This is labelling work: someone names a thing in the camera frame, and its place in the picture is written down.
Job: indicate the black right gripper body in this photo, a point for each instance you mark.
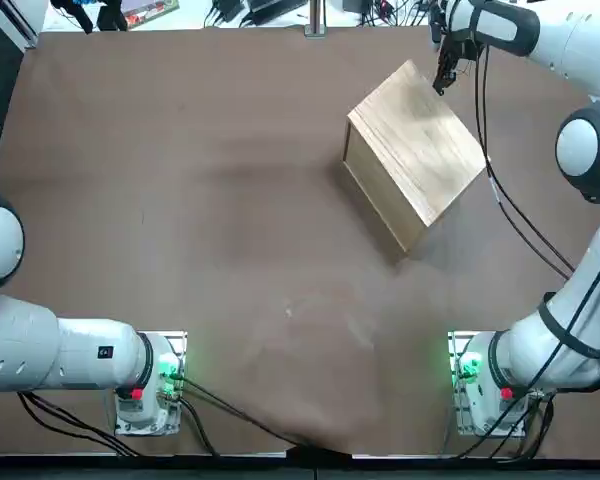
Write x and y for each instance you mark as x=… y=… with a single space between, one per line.
x=457 y=45

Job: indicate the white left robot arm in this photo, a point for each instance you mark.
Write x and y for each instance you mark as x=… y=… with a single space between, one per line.
x=55 y=350

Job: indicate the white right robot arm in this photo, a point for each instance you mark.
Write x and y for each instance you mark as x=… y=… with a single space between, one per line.
x=580 y=145

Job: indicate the wooden drawer box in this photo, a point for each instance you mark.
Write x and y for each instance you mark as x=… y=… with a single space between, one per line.
x=420 y=145

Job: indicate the small black power adapter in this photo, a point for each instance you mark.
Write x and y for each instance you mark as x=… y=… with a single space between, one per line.
x=228 y=7

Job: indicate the colourful printed book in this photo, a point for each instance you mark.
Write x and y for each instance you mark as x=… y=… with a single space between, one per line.
x=150 y=10

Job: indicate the black clamp stand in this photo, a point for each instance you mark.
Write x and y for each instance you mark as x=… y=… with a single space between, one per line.
x=110 y=15

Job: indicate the metal post bracket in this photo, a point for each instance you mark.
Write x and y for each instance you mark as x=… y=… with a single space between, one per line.
x=315 y=31

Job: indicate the upright camera post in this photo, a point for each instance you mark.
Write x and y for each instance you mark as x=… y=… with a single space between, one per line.
x=317 y=12

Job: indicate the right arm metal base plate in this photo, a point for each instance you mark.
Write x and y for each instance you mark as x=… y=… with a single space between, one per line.
x=462 y=425

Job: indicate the white metal rail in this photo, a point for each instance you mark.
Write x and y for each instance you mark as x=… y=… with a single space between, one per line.
x=30 y=20

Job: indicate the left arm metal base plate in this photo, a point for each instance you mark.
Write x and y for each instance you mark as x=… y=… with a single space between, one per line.
x=172 y=425

